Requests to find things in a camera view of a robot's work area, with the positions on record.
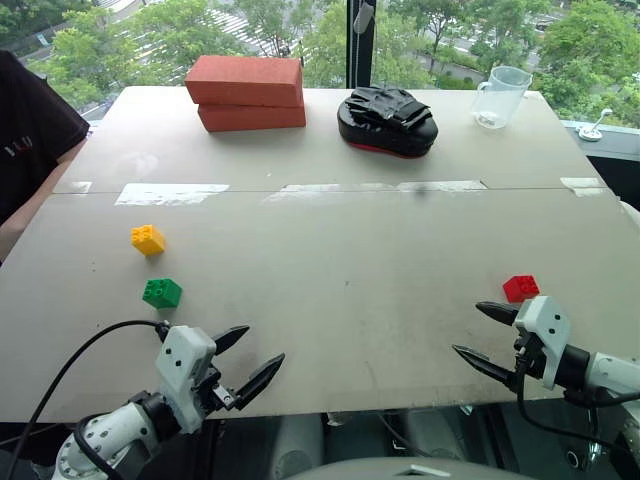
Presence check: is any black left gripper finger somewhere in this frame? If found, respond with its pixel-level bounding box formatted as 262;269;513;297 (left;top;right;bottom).
234;352;287;411
211;325;251;357

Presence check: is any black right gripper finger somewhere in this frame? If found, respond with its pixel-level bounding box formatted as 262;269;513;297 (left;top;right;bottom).
474;301;521;329
451;344;518;394

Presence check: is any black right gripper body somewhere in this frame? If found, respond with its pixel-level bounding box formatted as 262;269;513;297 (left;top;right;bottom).
512;331;547;389

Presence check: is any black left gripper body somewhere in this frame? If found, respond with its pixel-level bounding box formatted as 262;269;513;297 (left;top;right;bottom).
188;363;240;417

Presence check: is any red toy block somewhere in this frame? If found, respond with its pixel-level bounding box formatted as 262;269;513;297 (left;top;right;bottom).
502;274;541;304

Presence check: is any green toy block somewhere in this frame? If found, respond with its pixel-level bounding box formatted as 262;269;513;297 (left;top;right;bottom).
141;277;183;310

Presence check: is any yellow toy block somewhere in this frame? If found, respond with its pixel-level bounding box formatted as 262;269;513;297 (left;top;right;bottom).
130;224;167;258

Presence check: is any clear plastic measuring jug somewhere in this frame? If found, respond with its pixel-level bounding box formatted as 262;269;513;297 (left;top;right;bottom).
471;65;533;131

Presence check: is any black boxing focus mitt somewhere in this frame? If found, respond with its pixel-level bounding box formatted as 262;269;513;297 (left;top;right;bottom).
336;85;440;160

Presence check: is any red brick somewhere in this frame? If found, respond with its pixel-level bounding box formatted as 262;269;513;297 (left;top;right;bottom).
184;54;305;109
197;102;307;133

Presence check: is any person in dark shirt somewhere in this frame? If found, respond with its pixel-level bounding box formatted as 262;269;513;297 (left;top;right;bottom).
0;49;91;261

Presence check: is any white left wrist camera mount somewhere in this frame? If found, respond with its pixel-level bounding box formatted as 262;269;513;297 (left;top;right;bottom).
154;325;217;435

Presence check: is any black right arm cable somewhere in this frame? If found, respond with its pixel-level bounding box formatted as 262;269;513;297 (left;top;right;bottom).
514;349;640;457

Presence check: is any white window handle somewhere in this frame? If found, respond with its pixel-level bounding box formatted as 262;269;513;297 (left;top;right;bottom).
575;107;614;143

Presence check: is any black window frame post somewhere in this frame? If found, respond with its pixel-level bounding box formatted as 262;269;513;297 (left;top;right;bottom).
345;0;372;90

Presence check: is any blind pull chain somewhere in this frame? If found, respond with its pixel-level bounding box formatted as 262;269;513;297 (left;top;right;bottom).
349;0;374;89

